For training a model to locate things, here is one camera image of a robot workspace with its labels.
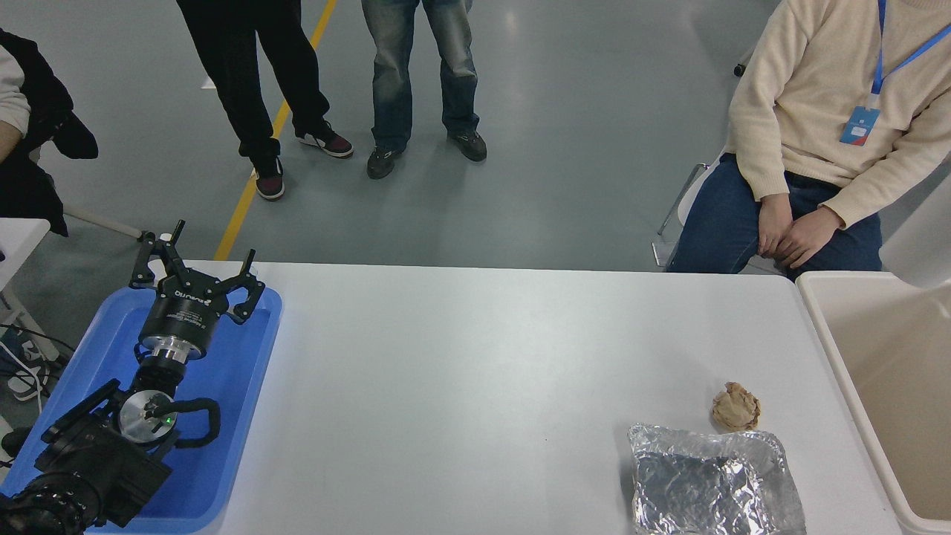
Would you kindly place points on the standing person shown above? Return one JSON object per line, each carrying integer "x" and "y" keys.
{"x": 245, "y": 82}
{"x": 394, "y": 82}

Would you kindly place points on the white and grey shoe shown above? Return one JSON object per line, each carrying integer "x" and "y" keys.
{"x": 26, "y": 386}

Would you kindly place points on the blue plastic tray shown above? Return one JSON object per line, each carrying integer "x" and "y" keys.
{"x": 223, "y": 386}

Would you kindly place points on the large pale plastic bin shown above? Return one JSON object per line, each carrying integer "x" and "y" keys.
{"x": 891, "y": 357}

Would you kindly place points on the crumpled tan paper ball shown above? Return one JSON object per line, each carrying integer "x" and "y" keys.
{"x": 735, "y": 407}

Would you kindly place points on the crumpled silver foil tray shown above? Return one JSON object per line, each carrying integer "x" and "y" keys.
{"x": 706, "y": 483}

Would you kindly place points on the seated person's left hand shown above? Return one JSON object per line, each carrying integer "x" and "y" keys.
{"x": 810, "y": 234}

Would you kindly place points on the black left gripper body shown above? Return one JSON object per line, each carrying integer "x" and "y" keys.
{"x": 185, "y": 312}

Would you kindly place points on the white chair with metal legs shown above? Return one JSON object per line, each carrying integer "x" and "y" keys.
{"x": 687, "y": 200}

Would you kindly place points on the seated person's right hand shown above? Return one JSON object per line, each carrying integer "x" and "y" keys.
{"x": 774, "y": 223}

